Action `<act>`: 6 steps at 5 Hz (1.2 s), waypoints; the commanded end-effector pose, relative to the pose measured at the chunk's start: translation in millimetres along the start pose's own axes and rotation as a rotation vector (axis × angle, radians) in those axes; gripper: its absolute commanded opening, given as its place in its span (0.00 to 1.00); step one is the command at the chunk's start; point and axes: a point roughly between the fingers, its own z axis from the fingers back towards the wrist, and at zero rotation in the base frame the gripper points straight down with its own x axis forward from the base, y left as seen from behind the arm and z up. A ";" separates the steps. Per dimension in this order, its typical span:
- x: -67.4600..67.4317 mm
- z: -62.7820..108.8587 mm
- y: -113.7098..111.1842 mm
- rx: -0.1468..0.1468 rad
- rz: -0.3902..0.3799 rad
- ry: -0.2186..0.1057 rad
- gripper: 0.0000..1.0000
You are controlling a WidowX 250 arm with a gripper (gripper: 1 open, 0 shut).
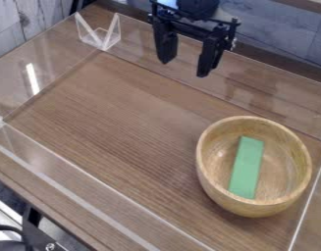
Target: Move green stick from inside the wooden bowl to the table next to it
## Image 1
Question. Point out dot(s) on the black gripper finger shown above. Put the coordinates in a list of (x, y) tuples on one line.
[(210, 56), (166, 40)]

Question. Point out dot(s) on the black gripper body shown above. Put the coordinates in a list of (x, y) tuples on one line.
[(197, 18)]

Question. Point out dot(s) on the green rectangular stick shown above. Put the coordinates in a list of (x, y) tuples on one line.
[(245, 169)]

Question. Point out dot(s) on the wooden bowl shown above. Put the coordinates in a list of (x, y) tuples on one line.
[(285, 167)]

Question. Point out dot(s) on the clear acrylic table barrier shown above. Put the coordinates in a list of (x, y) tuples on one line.
[(98, 213)]

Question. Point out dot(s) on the clear acrylic corner bracket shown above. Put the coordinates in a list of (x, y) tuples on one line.
[(100, 38)]

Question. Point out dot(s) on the black table frame bracket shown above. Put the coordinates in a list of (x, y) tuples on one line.
[(37, 241)]

